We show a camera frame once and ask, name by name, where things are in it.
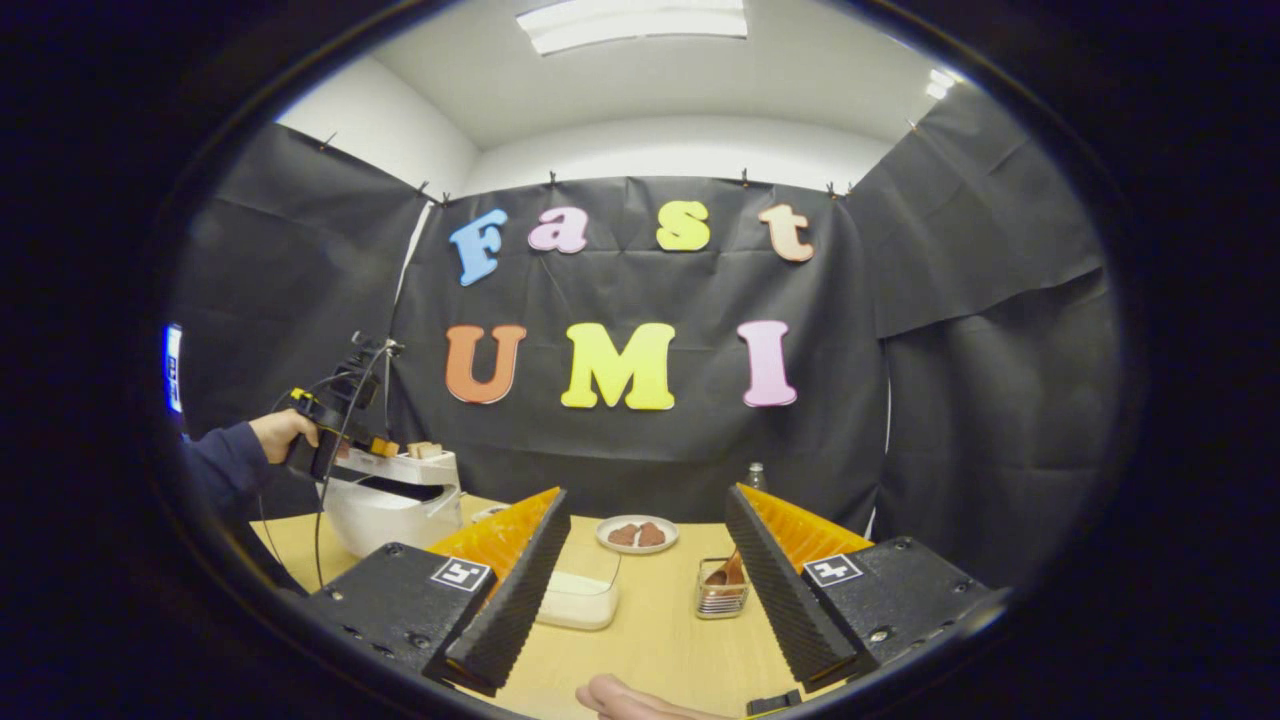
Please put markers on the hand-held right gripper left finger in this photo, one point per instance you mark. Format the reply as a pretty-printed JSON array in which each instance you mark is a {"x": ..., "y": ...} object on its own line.
[{"x": 520, "y": 600}]

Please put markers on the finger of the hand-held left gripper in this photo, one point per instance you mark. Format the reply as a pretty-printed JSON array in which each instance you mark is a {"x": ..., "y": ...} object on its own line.
[{"x": 385, "y": 447}]

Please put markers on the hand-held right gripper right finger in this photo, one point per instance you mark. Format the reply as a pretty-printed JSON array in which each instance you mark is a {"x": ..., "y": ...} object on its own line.
[{"x": 785, "y": 600}]

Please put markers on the clear box of rice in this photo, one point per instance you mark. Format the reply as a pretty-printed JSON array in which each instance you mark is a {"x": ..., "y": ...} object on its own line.
[{"x": 580, "y": 605}]

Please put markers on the brown wooden spoon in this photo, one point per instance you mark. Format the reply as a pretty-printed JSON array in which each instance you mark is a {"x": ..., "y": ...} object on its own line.
[{"x": 730, "y": 572}]

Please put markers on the white rice cooker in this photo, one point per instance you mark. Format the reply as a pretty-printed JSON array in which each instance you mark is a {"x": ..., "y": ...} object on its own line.
[{"x": 390, "y": 520}]

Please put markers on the white divided condiment tray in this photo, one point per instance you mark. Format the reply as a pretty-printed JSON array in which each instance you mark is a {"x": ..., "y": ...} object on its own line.
[{"x": 488, "y": 513}]

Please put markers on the brown meat piece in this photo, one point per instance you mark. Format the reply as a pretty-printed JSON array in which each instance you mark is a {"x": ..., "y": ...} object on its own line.
[
  {"x": 623, "y": 535},
  {"x": 651, "y": 534}
]

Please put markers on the clear plastic water bottle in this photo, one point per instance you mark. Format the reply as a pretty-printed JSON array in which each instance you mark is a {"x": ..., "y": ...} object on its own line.
[{"x": 756, "y": 478}]

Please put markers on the white round plate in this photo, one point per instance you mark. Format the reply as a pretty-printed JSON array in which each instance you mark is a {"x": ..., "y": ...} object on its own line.
[{"x": 660, "y": 545}]

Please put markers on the large ceiling light panel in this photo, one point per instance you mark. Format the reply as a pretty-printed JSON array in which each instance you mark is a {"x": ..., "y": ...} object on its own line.
[{"x": 630, "y": 22}]

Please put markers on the small ceiling light panel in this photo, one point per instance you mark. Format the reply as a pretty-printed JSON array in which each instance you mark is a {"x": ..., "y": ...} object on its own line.
[{"x": 941, "y": 84}]

